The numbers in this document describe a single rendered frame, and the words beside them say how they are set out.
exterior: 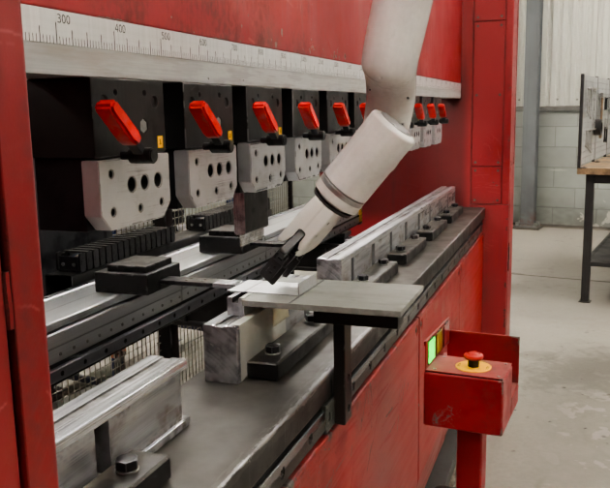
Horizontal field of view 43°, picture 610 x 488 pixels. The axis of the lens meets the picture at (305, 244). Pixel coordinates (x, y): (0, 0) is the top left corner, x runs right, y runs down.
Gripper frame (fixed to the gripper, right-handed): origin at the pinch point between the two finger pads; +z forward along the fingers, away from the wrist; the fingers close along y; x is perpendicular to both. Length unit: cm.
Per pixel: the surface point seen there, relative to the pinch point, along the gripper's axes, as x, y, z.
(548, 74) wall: -30, -748, -54
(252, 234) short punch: -7.2, 0.3, -1.3
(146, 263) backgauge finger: -19.0, 1.7, 16.2
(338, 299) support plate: 11.5, 4.6, -4.9
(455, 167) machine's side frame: -3, -215, 1
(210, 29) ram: -24.9, 21.1, -28.3
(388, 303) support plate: 17.9, 4.9, -10.3
